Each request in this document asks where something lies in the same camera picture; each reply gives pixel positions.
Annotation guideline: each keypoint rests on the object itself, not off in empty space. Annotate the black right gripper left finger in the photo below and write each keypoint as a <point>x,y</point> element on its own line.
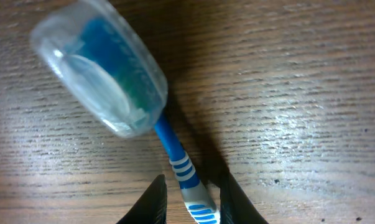
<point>151,207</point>

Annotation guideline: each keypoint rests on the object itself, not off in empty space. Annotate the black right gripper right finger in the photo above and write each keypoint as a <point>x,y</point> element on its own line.
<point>235,206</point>

